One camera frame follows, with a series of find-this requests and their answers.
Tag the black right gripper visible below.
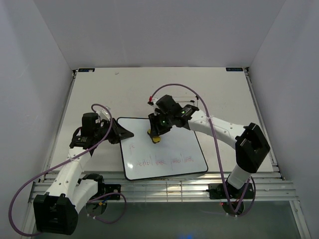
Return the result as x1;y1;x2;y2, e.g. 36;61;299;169
148;111;173;138

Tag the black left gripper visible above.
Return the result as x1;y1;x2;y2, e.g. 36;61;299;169
95;118;134;144

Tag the yellow whiteboard eraser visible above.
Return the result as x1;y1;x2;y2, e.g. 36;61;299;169
147;129;161;144

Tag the black framed whiteboard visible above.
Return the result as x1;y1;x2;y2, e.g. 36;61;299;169
117;118;208;181

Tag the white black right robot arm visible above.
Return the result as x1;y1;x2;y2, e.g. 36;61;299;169
148;95;270;198

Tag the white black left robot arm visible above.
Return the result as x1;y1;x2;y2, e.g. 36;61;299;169
33;113;134;235

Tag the blue corner label left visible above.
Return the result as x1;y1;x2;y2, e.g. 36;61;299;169
78;68;95;72

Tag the blue corner label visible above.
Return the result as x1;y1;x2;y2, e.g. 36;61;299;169
225;67;244;72
78;68;95;72

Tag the blue corner label right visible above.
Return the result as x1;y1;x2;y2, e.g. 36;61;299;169
225;67;244;72

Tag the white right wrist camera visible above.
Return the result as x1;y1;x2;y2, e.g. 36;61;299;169
148;96;159;106

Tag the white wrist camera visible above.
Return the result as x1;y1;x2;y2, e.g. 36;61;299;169
96;107;111;121
148;96;159;106

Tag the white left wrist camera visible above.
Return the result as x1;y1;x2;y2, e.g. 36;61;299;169
96;107;111;121

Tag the white wire whiteboard stand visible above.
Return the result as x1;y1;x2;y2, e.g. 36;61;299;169
173;96;199;107

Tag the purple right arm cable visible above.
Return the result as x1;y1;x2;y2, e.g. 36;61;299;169
149;83;256;217

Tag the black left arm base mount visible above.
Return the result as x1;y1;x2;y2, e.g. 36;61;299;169
96;183;121;201

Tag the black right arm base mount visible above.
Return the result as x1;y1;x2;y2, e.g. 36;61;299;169
205;181;256;217

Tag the aluminium table frame rail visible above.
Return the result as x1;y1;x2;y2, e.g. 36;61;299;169
22;67;312;239

